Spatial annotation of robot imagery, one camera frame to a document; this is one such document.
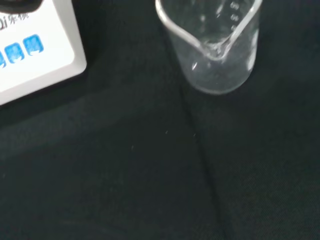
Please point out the black bench cloth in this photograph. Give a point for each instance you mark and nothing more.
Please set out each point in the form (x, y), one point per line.
(125, 162)

